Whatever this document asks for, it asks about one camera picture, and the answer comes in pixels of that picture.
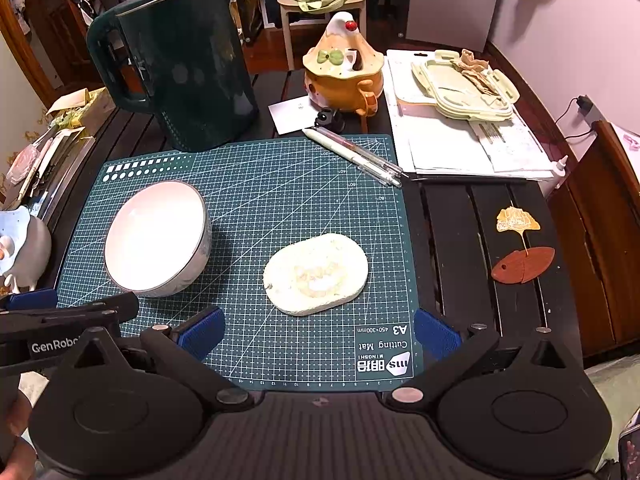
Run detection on person's left hand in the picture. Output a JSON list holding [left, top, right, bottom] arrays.
[[0, 395, 38, 480]]

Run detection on white refrigerator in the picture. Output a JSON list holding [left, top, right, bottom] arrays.
[[404, 0, 506, 53]]

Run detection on white pen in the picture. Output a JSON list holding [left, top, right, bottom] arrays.
[[301, 127, 402, 188]]

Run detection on beige lace cloth piece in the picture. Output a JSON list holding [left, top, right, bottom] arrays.
[[452, 49, 501, 96]]

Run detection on brown fish-shaped coaster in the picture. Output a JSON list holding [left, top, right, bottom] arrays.
[[491, 245, 557, 284]]

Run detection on black wall charger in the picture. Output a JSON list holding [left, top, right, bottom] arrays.
[[552, 95, 596, 141]]

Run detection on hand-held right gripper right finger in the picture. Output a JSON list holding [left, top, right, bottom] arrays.
[[382, 307, 588, 409]]

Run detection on white glue bottle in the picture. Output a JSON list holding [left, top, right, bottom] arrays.
[[540, 156, 570, 196]]

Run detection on crumpled pale cloth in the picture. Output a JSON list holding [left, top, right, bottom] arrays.
[[582, 357, 640, 471]]

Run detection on yellow ginkgo leaf bookmark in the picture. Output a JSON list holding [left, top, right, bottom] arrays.
[[496, 205, 542, 256]]

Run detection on dark green kettle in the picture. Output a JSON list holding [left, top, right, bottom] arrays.
[[86, 0, 260, 153]]

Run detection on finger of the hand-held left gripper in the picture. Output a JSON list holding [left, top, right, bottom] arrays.
[[0, 292, 140, 333], [0, 287, 60, 313]]

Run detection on small cardboard box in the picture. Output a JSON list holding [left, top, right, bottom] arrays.
[[46, 87, 117, 128]]

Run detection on white card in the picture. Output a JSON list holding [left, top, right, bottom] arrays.
[[268, 95, 326, 136]]

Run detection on black binder clip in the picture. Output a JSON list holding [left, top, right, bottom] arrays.
[[312, 108, 346, 133]]

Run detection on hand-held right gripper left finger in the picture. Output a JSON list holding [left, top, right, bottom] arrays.
[[55, 306, 256, 415]]

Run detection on pale blue ceramic figurine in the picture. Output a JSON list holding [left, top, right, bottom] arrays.
[[0, 207, 53, 295]]

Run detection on pile of stationery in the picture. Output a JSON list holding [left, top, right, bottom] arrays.
[[0, 125, 96, 221]]

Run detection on white bowl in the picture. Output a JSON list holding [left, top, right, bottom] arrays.
[[103, 180, 213, 298]]

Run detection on orange ceramic animal pot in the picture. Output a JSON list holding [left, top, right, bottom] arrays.
[[303, 11, 386, 118]]

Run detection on stack of white papers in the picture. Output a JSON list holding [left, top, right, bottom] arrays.
[[386, 49, 556, 181]]

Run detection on brown wooden cabinet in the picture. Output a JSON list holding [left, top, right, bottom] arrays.
[[547, 120, 640, 358]]

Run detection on wooden stool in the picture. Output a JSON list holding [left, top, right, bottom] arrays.
[[277, 0, 368, 71]]

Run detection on green cutting mat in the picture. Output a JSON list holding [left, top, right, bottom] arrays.
[[56, 134, 426, 392]]

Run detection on clear pen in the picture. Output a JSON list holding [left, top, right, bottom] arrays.
[[319, 126, 404, 179]]

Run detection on pale oval sponge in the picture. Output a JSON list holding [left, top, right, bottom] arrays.
[[262, 232, 370, 317]]

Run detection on pale green plastic frames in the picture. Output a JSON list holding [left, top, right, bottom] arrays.
[[411, 50, 521, 122]]

